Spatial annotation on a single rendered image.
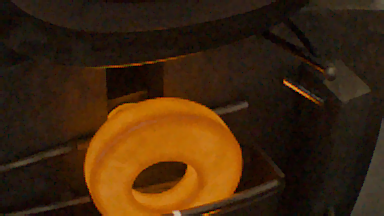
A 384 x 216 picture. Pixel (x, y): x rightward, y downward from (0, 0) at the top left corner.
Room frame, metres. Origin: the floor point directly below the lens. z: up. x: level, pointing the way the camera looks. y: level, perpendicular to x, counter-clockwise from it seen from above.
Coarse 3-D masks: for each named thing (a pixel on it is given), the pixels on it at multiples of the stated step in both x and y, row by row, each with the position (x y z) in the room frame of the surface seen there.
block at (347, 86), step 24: (312, 72) 0.50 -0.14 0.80; (336, 96) 0.45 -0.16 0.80; (360, 96) 0.45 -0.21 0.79; (312, 120) 0.48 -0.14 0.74; (336, 120) 0.44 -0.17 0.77; (360, 120) 0.46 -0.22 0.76; (312, 144) 0.47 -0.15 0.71; (336, 144) 0.44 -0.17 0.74; (360, 144) 0.47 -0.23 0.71; (288, 168) 0.52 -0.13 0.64; (312, 168) 0.46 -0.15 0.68; (336, 168) 0.44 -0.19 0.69; (288, 192) 0.50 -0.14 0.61; (312, 192) 0.45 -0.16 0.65; (336, 192) 0.45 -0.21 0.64
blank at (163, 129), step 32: (128, 128) 0.37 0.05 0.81; (160, 128) 0.37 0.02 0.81; (192, 128) 0.38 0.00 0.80; (224, 128) 0.40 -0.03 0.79; (96, 160) 0.35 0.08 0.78; (128, 160) 0.36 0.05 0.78; (160, 160) 0.37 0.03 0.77; (192, 160) 0.38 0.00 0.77; (224, 160) 0.39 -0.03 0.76; (96, 192) 0.35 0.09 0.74; (128, 192) 0.36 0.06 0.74; (192, 192) 0.39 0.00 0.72; (224, 192) 0.39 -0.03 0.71
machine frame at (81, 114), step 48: (336, 0) 0.60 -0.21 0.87; (0, 48) 0.42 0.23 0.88; (240, 48) 0.49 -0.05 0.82; (336, 48) 0.56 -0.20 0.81; (0, 96) 0.37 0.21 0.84; (48, 96) 0.40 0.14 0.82; (96, 96) 0.42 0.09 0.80; (192, 96) 0.47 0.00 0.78; (240, 96) 0.49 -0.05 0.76; (288, 96) 0.52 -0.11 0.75; (0, 144) 0.36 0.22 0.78; (48, 144) 0.39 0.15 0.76; (240, 144) 0.49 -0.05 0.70; (288, 144) 0.53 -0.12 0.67; (0, 192) 0.35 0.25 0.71; (48, 192) 0.38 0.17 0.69
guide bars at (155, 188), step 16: (224, 112) 0.47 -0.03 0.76; (64, 144) 0.39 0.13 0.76; (80, 144) 0.40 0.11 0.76; (16, 160) 0.36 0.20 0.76; (32, 160) 0.37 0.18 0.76; (48, 160) 0.38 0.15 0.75; (64, 176) 0.39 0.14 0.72; (64, 192) 0.38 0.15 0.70; (144, 192) 0.40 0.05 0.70; (32, 208) 0.34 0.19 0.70; (48, 208) 0.35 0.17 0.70; (64, 208) 0.36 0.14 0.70
